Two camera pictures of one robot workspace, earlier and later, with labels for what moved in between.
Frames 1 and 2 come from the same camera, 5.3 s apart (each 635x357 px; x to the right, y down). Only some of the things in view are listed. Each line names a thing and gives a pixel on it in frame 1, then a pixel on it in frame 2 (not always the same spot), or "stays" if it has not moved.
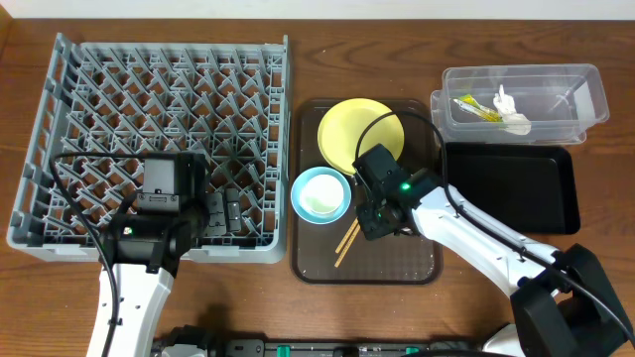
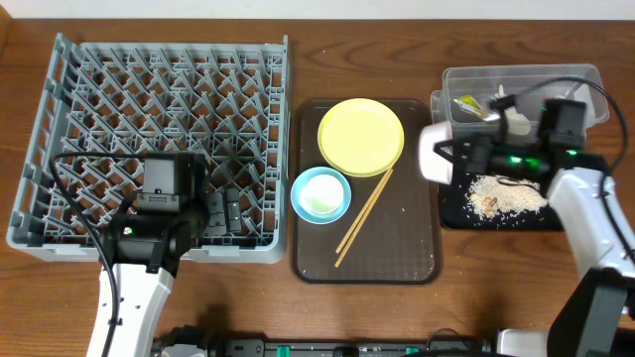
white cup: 321,193 stays
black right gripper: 374,218 -> 478,155
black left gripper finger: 233,214 stays
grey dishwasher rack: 104,104 stays
